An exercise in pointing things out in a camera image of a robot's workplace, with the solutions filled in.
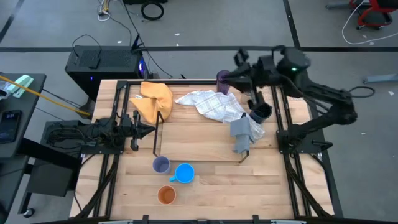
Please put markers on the black rig frame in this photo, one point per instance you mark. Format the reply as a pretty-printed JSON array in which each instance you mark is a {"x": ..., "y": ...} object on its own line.
[{"x": 122, "y": 93}]

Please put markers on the purple faceted plastic tumbler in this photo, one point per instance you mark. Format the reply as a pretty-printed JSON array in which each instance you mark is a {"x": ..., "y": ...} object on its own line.
[{"x": 222, "y": 85}]

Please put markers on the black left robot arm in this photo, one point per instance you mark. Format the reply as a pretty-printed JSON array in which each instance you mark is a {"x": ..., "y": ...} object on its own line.
[{"x": 77, "y": 133}]

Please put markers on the red stool with black seat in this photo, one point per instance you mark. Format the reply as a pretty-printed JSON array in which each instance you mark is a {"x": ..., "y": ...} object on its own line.
[{"x": 373, "y": 12}]

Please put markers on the lavender plastic cup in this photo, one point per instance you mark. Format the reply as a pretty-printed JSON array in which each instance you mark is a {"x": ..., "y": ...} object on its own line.
[{"x": 161, "y": 165}]

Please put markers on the black smartphone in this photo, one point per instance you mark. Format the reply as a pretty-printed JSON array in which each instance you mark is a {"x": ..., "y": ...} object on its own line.
[{"x": 9, "y": 127}]

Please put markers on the yellow cloth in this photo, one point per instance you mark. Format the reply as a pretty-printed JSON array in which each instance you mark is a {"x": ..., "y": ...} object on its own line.
[{"x": 154, "y": 99}]

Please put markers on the black computer tower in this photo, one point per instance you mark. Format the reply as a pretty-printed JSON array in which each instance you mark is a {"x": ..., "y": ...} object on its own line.
[{"x": 109, "y": 67}]

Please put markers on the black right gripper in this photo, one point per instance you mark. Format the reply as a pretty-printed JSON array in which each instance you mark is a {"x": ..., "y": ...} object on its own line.
[{"x": 259, "y": 74}]

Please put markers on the black wifi antenna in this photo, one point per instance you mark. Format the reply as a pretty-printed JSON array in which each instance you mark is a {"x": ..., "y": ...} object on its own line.
[{"x": 136, "y": 42}]

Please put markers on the grey cloth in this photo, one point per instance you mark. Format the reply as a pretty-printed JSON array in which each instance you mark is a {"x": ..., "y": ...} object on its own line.
[{"x": 242, "y": 132}]

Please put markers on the dark navy mug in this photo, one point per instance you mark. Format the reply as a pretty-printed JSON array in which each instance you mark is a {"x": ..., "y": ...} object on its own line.
[{"x": 261, "y": 114}]

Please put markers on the grey bar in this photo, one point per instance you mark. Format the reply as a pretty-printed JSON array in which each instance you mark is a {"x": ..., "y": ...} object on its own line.
[{"x": 381, "y": 78}]

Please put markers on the black desk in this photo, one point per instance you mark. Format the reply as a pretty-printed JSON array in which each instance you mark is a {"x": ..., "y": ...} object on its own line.
[{"x": 21, "y": 146}]

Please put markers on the orange plastic cup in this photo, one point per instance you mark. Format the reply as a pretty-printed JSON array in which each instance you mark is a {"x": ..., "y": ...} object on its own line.
[{"x": 167, "y": 195}]

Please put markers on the small black box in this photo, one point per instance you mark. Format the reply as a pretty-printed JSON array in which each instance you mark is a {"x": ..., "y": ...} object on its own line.
[{"x": 93, "y": 62}]

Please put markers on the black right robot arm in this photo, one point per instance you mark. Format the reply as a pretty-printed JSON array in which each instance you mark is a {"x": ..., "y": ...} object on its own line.
[{"x": 323, "y": 93}]

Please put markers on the white plaid cloth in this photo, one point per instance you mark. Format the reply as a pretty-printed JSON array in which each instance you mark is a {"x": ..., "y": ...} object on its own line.
[{"x": 214, "y": 105}]

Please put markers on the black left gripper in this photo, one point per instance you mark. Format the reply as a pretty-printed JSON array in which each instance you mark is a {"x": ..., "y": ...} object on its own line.
[{"x": 136, "y": 143}]

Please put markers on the blue plastic mug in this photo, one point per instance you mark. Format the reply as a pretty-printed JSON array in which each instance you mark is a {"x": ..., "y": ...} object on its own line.
[{"x": 185, "y": 173}]

